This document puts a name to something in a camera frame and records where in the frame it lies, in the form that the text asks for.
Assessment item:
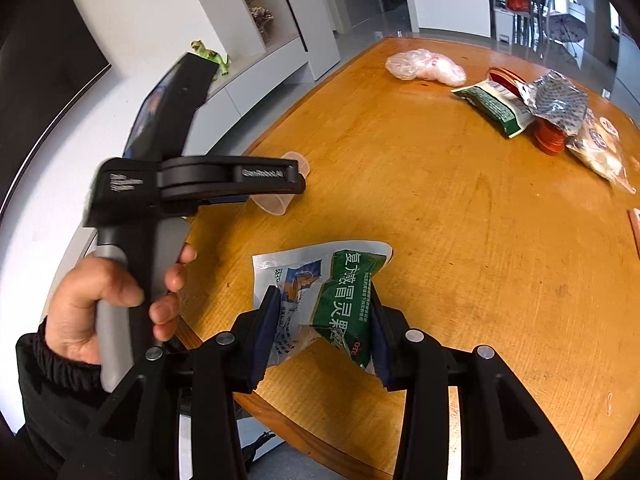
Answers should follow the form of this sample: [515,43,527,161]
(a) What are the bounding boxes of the green white medicine packet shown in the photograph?
[253,240,394,374]

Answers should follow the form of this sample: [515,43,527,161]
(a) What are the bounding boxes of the orange round lid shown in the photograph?
[534,118,565,156]

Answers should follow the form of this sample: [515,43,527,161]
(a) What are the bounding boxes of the black sleeve left forearm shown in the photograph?
[16,323,107,479]

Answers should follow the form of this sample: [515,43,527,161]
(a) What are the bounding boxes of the person's left hand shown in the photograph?
[44,244,196,365]

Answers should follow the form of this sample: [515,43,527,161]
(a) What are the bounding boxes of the white low cabinet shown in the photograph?
[39,34,310,321]

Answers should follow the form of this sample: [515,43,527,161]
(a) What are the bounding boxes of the green dinosaur toy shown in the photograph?
[191,40,231,76]

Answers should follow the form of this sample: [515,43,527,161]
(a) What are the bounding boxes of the clear plastic cup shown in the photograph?
[252,152,310,216]

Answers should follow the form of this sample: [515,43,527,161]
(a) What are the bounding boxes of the white shelf unit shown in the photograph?
[198,0,341,80]

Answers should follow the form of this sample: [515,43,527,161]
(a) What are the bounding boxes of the crumpled clear plastic bag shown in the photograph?
[385,49,466,88]

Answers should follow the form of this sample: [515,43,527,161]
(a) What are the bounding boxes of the bread in clear bag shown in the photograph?
[566,108,636,194]

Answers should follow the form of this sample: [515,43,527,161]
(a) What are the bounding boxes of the green snack packet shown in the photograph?
[451,79,535,139]

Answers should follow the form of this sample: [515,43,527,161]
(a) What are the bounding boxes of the silver crumpled wrapper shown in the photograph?
[516,70,588,136]

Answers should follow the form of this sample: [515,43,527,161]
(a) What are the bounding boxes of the red striped flat package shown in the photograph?
[487,66,526,99]

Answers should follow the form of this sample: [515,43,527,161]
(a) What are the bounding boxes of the dining chairs background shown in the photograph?
[487,0,589,59]

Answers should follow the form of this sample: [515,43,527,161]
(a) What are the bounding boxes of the black cable tie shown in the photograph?
[241,430,276,466]

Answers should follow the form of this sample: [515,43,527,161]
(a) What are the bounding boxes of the black wall television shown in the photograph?
[1,0,111,208]

